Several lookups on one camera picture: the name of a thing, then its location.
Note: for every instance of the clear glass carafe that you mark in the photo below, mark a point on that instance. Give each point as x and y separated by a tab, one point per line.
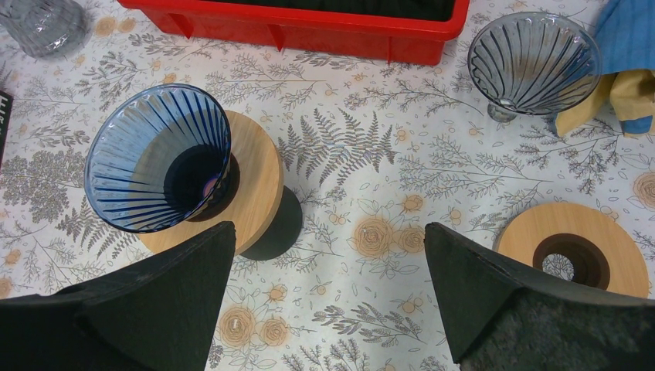
45	29

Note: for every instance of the red plastic bin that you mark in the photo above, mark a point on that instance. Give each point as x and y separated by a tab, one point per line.
370	36

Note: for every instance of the black cloth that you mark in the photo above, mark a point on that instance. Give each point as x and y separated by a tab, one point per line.
431	10

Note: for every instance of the grey glass dripper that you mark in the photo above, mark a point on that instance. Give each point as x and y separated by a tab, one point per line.
533	63

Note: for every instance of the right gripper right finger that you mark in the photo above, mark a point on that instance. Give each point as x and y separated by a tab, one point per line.
500	314

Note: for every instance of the wooden ring holder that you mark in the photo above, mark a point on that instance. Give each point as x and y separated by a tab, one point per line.
256	195
602	253

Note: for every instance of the blue and yellow cloth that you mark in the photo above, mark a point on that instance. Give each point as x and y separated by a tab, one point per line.
624	33

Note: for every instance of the blue glass dripper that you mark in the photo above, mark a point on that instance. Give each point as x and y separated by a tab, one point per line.
161	158

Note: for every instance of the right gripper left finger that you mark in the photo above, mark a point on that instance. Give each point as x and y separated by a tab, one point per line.
157	314

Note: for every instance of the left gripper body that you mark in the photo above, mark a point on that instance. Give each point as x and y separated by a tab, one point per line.
5	112

